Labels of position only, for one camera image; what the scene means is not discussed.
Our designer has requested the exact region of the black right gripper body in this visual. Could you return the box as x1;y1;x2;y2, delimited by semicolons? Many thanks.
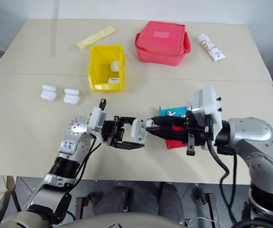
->
185;110;215;156

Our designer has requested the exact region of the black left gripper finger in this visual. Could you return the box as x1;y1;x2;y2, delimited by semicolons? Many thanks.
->
114;115;140;126
109;140;146;150

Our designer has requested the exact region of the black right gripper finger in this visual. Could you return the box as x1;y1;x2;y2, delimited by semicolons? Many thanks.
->
146;127;190;144
149;115;189;128

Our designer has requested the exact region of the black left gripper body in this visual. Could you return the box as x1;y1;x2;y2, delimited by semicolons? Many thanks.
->
102;115;126;147

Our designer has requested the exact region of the yellow plastic bin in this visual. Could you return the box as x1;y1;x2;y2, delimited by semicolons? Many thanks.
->
87;44;127;92

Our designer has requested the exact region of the red tray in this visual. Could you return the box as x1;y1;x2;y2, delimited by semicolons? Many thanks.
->
165;125;190;150

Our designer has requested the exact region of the teal earbud tray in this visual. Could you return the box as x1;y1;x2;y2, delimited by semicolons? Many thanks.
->
157;105;195;119

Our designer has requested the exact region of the dark rounded shape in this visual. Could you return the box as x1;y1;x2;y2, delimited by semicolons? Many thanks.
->
96;185;134;216
158;181;184;220

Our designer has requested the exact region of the pink fabric bag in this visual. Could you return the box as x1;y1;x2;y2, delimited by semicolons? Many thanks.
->
134;20;192;66

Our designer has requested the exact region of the white printed tube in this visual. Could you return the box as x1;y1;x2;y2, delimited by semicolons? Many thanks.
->
197;33;226;62

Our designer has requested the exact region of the silver robot torso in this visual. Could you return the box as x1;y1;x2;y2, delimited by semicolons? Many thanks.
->
0;210;187;228

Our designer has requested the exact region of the pale yellow packet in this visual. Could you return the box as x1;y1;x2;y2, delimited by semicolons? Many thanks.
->
75;25;117;50

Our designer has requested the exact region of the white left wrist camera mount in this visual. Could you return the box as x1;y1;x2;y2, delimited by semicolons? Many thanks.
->
88;106;108;139

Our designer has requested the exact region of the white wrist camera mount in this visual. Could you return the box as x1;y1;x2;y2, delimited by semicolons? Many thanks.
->
88;106;108;139
191;85;223;127

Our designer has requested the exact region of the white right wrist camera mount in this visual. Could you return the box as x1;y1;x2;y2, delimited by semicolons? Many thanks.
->
191;85;223;127

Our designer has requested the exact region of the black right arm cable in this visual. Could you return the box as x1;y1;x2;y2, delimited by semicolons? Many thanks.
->
205;139;238;225

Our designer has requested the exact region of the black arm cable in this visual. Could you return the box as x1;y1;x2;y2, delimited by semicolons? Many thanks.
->
205;139;238;225
72;136;102;193

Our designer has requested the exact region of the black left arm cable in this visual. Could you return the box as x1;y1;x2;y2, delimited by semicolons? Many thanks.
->
72;136;102;193

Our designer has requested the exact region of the thin white cable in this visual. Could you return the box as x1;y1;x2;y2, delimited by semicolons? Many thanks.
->
188;216;224;228

